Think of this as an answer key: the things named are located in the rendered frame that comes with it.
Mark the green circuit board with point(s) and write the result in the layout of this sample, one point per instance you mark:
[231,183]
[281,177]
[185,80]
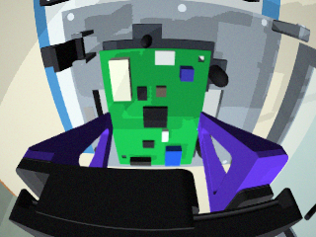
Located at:
[155,96]

